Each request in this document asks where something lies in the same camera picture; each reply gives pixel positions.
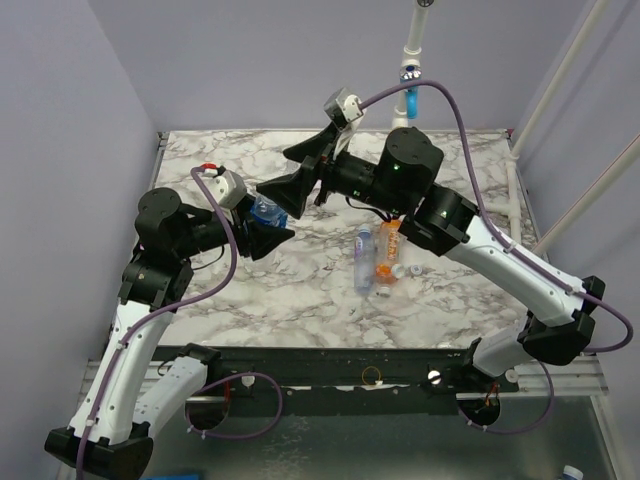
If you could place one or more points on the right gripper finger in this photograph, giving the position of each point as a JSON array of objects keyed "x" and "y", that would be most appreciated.
[
  {"x": 314, "y": 146},
  {"x": 289, "y": 191}
]

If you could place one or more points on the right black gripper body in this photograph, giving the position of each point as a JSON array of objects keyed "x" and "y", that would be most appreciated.
[{"x": 316, "y": 170}]

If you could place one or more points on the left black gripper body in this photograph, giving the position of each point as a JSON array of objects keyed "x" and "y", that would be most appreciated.
[{"x": 207, "y": 232}]

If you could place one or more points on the blue label Pocari bottle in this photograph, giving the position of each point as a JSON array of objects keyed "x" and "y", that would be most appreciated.
[{"x": 267, "y": 212}]

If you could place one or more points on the purple label water bottle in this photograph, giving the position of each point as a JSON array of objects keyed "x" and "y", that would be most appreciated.
[{"x": 364, "y": 257}]

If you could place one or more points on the orange label drink bottle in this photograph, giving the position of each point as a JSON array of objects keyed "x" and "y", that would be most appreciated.
[{"x": 388, "y": 249}]

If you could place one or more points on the white Pocari bottle cap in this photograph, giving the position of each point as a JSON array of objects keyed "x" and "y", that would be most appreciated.
[{"x": 398, "y": 271}]

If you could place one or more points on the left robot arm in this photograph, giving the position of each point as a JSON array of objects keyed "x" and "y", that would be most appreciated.
[{"x": 112, "y": 434}]

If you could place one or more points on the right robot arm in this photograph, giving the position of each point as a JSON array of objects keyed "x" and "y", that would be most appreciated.
[{"x": 558, "y": 326}]

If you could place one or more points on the blue tap valve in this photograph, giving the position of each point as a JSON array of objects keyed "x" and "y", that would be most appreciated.
[{"x": 409, "y": 98}]

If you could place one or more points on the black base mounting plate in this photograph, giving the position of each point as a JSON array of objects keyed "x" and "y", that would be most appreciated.
[{"x": 326, "y": 381}]

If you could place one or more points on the yellow rubber band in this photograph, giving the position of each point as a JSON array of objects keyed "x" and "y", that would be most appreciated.
[{"x": 371, "y": 376}]

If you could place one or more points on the blue object at bottom edge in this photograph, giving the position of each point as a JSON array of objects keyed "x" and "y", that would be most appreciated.
[{"x": 176, "y": 476}]

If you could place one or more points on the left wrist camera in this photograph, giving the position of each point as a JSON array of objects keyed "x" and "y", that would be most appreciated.
[{"x": 227, "y": 188}]

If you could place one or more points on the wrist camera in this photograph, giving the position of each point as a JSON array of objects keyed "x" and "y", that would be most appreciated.
[
  {"x": 227, "y": 188},
  {"x": 343, "y": 109}
]

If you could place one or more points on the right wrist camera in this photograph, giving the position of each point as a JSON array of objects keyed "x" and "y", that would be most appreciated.
[{"x": 343, "y": 109}]

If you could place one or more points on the aluminium rail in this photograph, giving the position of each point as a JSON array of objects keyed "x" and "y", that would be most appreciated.
[{"x": 582, "y": 378}]

